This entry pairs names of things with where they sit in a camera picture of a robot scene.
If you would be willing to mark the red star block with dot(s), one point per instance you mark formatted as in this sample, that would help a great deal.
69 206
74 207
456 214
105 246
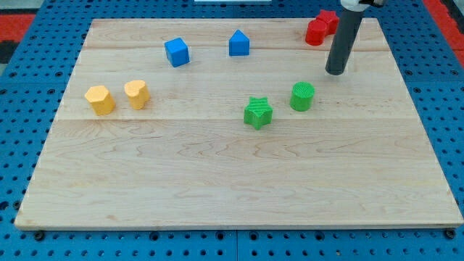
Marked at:
331 20

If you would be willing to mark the green cylinder block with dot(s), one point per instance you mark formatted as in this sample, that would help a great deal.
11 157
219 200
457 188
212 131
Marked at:
302 94

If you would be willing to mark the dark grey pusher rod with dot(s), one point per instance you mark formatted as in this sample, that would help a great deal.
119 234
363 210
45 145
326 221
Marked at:
343 41

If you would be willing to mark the red cylinder block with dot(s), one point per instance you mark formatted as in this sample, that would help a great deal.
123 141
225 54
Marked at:
316 32

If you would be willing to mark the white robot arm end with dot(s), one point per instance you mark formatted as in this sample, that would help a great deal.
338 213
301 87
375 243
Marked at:
361 5

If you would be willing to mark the yellow hexagon block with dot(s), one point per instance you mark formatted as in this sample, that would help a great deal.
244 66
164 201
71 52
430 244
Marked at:
100 99

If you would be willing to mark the green star block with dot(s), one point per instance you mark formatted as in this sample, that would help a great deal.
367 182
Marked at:
258 112

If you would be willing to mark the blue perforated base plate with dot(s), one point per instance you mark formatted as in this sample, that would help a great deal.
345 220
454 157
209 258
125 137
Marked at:
35 79

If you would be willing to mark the yellow heart block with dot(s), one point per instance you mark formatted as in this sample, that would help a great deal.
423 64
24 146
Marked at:
137 93

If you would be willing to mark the blue cube block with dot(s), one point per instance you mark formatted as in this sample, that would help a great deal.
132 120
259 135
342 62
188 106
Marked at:
177 52

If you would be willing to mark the blue house-shaped block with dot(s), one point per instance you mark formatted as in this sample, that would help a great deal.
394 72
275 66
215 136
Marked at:
238 44

